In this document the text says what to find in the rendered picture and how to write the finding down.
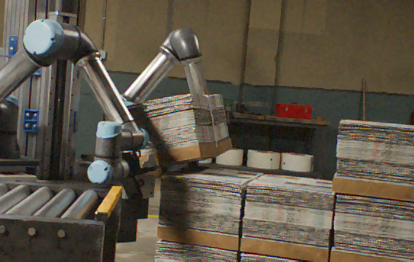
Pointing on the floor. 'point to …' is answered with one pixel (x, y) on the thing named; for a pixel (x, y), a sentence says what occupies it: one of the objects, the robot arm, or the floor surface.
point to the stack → (289, 217)
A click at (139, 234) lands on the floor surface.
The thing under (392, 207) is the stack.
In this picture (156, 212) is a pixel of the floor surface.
